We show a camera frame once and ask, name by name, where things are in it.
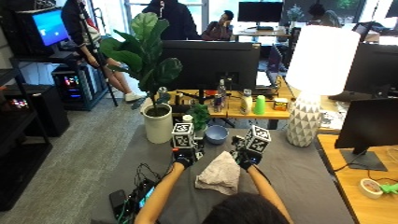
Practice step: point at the person's right hand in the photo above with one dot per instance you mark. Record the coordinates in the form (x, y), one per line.
(248, 159)

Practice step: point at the person's left hand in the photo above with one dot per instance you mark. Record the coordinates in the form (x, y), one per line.
(183, 160)

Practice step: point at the grey cloth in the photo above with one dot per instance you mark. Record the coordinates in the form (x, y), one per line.
(220, 174)

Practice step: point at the right glove marker cube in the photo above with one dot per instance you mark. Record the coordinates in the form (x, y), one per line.
(257, 139)

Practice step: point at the glove marker cube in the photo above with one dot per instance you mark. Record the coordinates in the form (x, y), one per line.
(257, 139)
(183, 135)

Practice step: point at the left glove marker cube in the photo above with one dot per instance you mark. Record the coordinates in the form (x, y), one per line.
(183, 135)

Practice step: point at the blue bowl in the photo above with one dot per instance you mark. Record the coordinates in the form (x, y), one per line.
(216, 133)

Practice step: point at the white plant pot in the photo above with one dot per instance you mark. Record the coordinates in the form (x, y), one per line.
(158, 124)

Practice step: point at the small green potted plant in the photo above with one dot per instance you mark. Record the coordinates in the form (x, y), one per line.
(200, 116)

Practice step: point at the the person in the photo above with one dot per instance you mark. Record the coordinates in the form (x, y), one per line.
(247, 209)

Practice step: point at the green plastic cup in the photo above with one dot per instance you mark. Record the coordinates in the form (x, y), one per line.
(260, 105)

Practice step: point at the white faceted lamp base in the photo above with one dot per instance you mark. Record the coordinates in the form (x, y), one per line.
(304, 121)

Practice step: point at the yellow small box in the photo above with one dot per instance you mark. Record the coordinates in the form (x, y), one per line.
(280, 104)

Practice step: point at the black smartphone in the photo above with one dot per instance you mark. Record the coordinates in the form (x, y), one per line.
(118, 199)

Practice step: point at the clear glass bottle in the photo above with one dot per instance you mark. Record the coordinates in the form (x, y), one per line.
(222, 91)

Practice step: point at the open laptop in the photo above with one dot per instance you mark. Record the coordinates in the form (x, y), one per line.
(269, 71)

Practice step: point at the wooden side desk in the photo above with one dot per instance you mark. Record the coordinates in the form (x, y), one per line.
(365, 193)

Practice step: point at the white tape roll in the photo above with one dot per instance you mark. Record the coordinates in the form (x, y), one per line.
(371, 188)

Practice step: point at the black computer monitor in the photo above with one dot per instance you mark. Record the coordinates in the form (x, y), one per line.
(212, 65)

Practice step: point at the black monitor with stand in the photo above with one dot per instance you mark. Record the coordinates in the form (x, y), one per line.
(369, 124)

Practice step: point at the large-leaf green plant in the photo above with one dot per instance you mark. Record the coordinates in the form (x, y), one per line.
(143, 56)

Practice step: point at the black computer tower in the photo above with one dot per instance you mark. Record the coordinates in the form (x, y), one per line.
(75, 87)

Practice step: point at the green plastic toy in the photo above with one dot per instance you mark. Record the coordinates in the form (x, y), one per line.
(389, 188)

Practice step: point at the white lamp shade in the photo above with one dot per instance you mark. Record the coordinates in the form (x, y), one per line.
(321, 59)

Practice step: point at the black shelf rack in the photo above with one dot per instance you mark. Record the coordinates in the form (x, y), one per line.
(19, 149)

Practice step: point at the black background monitor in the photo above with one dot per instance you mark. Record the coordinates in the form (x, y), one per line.
(260, 11)

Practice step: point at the blue-screen monitor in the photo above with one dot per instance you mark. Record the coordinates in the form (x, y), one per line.
(48, 28)

